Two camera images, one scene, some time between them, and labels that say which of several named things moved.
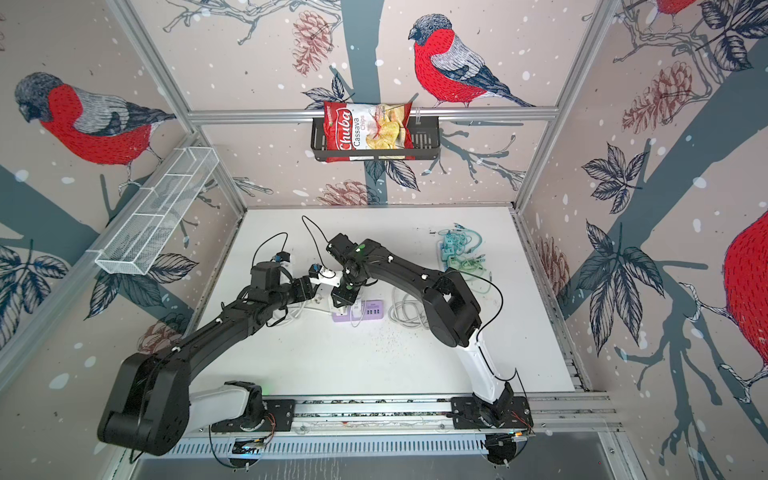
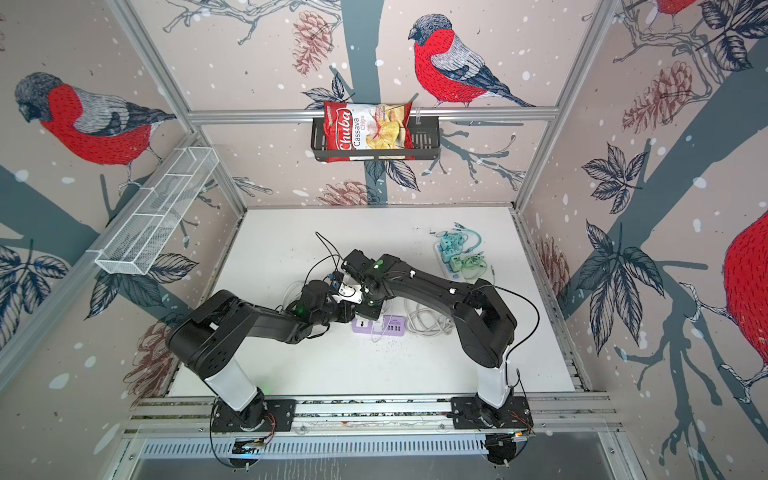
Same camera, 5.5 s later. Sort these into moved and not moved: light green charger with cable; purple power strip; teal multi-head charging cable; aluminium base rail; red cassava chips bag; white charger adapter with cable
Moved: purple power strip; white charger adapter with cable
Not moved: red cassava chips bag; light green charger with cable; teal multi-head charging cable; aluminium base rail
